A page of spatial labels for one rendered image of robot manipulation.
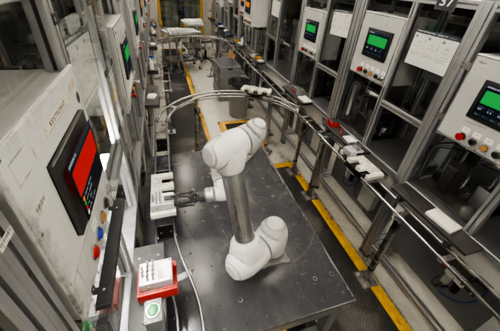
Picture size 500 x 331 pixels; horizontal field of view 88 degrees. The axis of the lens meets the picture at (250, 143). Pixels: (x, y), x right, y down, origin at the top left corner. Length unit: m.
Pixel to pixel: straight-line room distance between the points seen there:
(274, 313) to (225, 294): 0.26
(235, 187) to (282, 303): 0.68
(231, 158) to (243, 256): 0.51
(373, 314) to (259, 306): 1.17
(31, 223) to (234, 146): 0.71
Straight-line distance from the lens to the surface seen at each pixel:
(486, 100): 1.75
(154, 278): 1.22
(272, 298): 1.54
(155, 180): 1.85
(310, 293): 1.60
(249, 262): 1.35
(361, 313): 2.44
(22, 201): 0.53
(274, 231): 1.43
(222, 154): 1.03
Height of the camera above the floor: 2.05
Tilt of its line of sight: 33 degrees down
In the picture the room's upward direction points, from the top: 5 degrees clockwise
